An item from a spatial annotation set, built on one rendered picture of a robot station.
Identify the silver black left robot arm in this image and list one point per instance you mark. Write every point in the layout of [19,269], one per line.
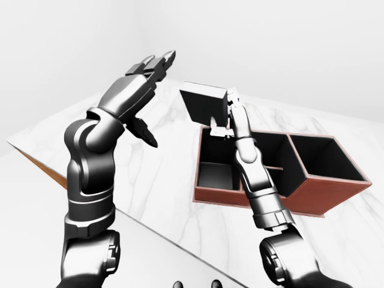
[90,180]

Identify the small dark rounded shape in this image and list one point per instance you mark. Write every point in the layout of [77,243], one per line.
[216,283]
[177,284]

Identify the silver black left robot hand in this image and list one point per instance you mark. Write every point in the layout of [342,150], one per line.
[127,93]

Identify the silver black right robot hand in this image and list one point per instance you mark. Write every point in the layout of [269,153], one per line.
[241,123]

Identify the red-brown desk caddy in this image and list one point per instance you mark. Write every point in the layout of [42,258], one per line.
[324,192]

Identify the black book with white pages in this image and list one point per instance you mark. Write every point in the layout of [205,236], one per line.
[204,103]

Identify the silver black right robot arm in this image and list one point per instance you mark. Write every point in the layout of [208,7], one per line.
[264,195]

